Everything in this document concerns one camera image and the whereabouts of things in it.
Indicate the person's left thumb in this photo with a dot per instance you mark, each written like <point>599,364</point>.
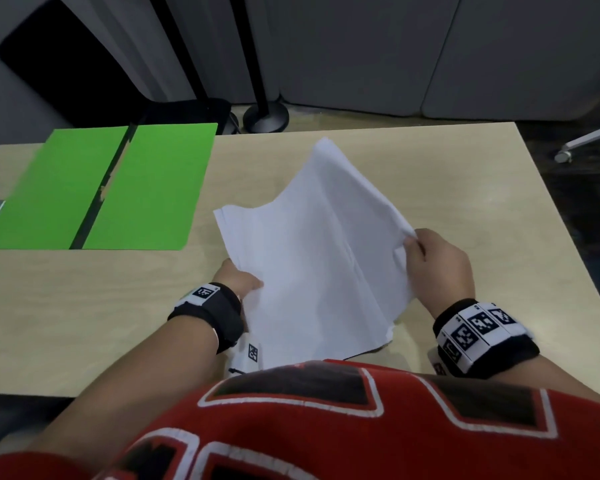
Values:
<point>251,284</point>

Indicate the black round stand base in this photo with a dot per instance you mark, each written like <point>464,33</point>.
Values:
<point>265,117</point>

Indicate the white paper sheets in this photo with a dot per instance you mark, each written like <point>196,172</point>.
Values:
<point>320,254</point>

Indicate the person's left forearm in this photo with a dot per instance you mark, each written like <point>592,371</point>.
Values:
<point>130,384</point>

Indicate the person's right forearm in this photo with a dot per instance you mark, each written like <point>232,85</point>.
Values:
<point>560,377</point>

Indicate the black square stand base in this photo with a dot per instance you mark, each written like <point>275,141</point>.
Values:
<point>190,114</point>

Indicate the white chair leg with caster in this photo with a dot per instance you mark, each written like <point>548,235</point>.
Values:
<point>587,140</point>

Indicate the person's right hand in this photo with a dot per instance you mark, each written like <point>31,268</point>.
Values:
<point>440,274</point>

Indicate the black wrist band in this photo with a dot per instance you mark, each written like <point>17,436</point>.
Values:
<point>210,309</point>
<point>482,339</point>

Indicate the black right wrist band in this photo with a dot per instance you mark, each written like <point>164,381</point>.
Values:
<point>482,339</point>

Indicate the person's left hand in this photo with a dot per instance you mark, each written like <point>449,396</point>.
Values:
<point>232,279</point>

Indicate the black left wrist band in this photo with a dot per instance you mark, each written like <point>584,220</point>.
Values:
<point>210,309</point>

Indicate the grey sofa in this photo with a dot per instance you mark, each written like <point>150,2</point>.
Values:
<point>430,49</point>

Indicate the red jersey shirt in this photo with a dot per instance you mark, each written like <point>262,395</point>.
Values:
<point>360,424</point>

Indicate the person's right thumb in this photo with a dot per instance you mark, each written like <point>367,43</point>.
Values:
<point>414,247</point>

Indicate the green open folder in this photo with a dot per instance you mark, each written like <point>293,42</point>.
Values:
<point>110,187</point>

